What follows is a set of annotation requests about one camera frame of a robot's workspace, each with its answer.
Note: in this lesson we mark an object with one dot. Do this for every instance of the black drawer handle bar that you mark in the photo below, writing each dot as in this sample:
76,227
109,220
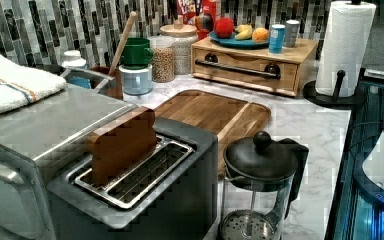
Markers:
271,71

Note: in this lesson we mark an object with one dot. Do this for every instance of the wooden drawer box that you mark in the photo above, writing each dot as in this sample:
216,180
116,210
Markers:
296,65

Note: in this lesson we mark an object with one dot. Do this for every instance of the wooden cutting board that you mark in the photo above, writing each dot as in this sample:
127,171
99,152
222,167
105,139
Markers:
228,118

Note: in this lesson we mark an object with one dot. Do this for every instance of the glass jar with plastic lid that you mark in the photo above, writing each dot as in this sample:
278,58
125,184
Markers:
163,60

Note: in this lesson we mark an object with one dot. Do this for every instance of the grey toaster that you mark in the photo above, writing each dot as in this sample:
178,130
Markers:
171,195

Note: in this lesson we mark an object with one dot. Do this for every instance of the brown utensil cup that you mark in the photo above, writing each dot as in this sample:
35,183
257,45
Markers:
114,87

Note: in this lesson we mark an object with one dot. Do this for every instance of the wooden toast slice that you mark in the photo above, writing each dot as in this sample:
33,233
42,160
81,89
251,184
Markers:
118,145

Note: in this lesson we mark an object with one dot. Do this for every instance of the glass jar with wooden lid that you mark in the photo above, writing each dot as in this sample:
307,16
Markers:
183,35

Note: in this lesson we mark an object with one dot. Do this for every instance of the green mug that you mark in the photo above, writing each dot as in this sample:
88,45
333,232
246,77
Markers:
137,53

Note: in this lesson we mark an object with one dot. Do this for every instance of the teal plate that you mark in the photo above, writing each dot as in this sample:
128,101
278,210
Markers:
237,44

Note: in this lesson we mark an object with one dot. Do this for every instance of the glass french press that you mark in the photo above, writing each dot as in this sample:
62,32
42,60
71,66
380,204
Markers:
262,178

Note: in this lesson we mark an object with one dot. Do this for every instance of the red plush apple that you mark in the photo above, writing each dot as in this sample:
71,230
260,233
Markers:
224,28

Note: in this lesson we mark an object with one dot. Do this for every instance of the yellow plush banana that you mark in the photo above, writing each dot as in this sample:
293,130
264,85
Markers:
244,32

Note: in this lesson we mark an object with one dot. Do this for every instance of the red cereal box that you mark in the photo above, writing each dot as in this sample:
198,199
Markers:
201,13

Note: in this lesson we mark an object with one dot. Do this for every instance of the orange plush fruit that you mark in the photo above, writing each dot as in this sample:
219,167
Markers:
260,35

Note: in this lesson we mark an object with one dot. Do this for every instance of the wooden spoon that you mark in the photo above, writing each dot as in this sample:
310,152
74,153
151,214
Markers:
122,42

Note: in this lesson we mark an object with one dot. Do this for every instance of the blue can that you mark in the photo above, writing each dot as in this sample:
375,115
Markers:
277,33

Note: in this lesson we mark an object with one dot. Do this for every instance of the black paper towel holder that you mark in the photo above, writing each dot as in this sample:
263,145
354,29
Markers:
334,101

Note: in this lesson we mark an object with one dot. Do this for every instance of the blue white bottle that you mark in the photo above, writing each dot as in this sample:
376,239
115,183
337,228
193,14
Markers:
73,58

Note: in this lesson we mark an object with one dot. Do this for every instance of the grey can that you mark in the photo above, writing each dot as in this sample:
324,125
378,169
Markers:
291,31

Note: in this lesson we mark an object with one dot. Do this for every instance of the paper towel roll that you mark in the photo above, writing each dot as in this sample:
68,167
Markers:
347,32

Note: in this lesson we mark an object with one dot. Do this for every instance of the white folded towel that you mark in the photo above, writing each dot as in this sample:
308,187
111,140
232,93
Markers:
20,85

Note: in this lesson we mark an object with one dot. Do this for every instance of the stainless toaster oven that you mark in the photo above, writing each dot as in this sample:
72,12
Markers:
39,140

